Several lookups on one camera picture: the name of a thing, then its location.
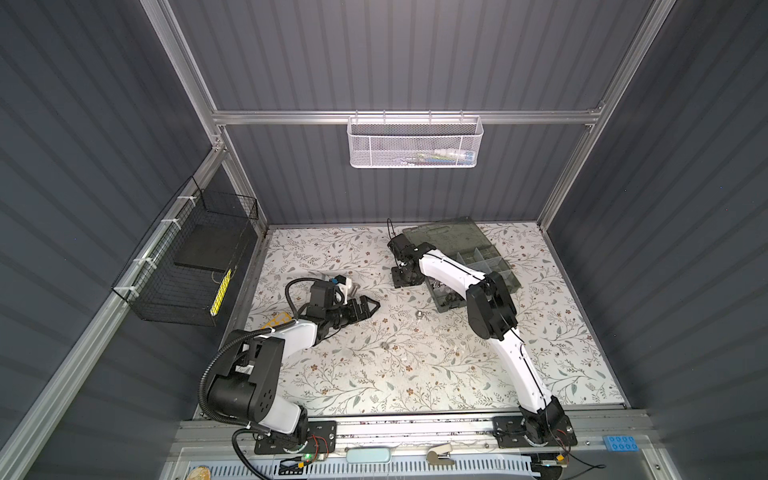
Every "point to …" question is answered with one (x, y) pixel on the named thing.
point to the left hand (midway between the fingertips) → (370, 308)
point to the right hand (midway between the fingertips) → (403, 283)
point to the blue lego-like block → (621, 443)
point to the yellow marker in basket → (220, 293)
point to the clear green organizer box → (460, 241)
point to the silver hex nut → (419, 314)
